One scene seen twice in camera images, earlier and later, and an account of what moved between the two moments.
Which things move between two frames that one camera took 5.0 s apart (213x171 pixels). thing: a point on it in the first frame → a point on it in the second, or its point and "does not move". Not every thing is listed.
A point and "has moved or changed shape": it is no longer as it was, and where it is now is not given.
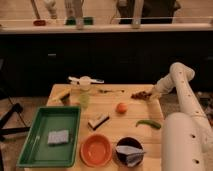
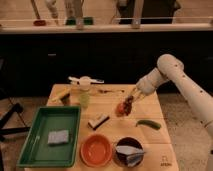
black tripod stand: x=16 y=107 does not move
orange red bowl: x=96 y=150 does not move
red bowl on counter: x=40 y=23 does not move
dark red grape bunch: x=140 y=95 has moved or changed shape
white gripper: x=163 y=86 → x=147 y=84
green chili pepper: x=148 y=122 does not move
